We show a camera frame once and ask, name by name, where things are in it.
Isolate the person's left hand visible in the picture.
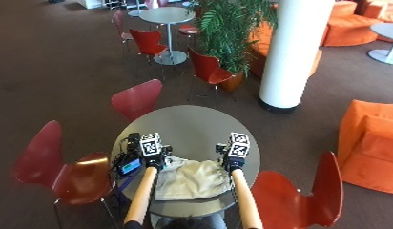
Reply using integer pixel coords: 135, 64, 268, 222
144, 144, 173, 171

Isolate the person's right hand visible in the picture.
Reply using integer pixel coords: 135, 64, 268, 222
213, 142, 247, 173

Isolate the cream cloth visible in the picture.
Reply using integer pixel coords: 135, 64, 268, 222
153, 156, 235, 201

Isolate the white marker cube on left glove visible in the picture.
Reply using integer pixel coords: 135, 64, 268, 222
139, 132, 163, 157

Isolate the white marker cube on glove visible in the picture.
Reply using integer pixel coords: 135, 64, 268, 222
225, 132, 251, 158
139, 132, 163, 157

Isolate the white marker cube on right glove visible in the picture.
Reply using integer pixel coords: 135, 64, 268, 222
225, 132, 251, 158

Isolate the black device with lit screen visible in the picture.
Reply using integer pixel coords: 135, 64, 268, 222
118, 156, 143, 177

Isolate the round grey work table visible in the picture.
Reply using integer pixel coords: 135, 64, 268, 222
110, 105, 261, 219

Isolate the red chair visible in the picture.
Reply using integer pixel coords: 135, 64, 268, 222
110, 78, 163, 122
177, 24, 201, 41
127, 28, 169, 80
110, 10, 135, 55
249, 150, 345, 229
11, 119, 120, 229
185, 46, 239, 102

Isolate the the person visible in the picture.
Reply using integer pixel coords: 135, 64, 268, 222
122, 212, 232, 229

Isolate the orange plant pot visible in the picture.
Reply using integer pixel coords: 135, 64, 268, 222
216, 70, 247, 94

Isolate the orange armchair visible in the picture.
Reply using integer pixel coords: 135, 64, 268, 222
336, 98, 393, 196

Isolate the orange bench behind plant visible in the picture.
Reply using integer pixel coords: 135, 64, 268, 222
247, 21, 322, 80

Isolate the white column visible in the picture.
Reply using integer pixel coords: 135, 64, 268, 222
257, 0, 336, 115

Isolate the green potted plant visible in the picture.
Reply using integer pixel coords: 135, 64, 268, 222
184, 0, 278, 75

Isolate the round grey café table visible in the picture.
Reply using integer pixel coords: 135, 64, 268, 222
138, 6, 196, 67

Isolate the orange sofa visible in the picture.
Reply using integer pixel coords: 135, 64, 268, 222
320, 0, 393, 48

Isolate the round grey side table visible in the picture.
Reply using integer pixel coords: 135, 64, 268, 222
366, 22, 393, 67

